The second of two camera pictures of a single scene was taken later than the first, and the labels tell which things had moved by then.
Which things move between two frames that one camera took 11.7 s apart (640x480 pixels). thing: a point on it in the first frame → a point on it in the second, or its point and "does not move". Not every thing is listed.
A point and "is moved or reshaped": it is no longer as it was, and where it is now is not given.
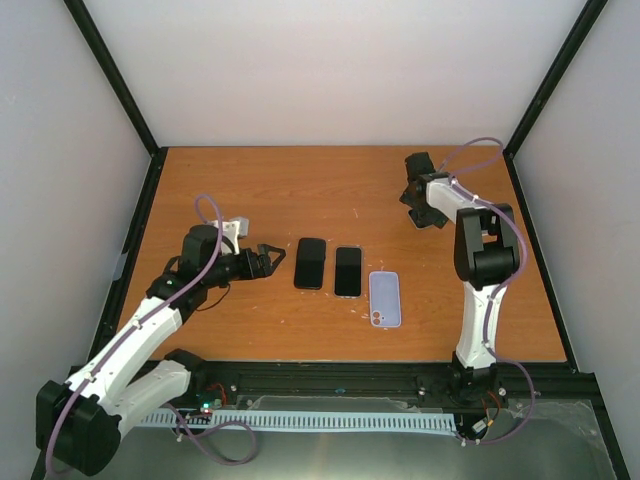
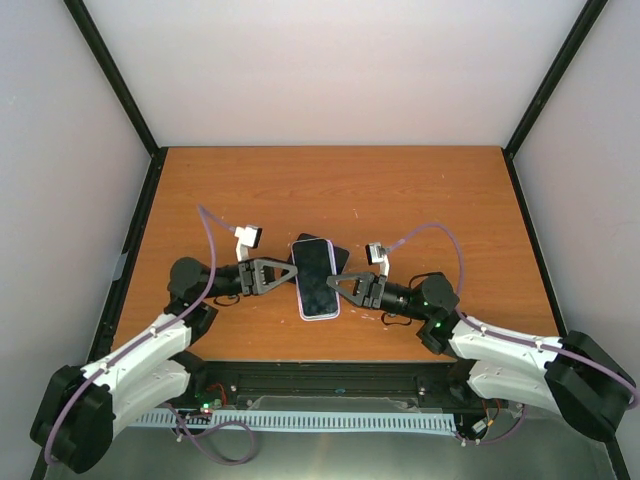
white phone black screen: (427, 217) → (315, 262)
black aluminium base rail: (466, 387) does not move
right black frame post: (576, 36) does not move
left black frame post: (114, 72) does not move
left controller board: (210, 397) does not move
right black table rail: (514, 169) does not move
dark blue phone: (309, 263) is moved or reshaped
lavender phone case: (385, 299) is moved or reshaped
